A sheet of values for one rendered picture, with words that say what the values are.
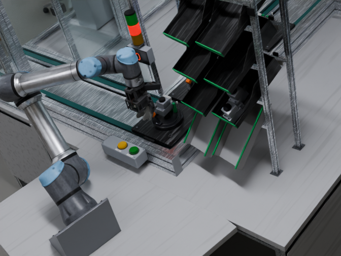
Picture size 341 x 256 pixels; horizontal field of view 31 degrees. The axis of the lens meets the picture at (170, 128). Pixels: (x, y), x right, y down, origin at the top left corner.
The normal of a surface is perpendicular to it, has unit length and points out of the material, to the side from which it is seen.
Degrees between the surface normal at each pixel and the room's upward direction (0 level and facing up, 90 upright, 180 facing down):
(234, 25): 25
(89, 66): 57
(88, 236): 90
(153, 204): 0
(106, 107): 0
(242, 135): 45
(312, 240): 90
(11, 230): 0
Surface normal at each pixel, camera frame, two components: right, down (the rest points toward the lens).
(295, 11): -0.22, -0.74
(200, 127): -0.68, -0.14
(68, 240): 0.62, 0.41
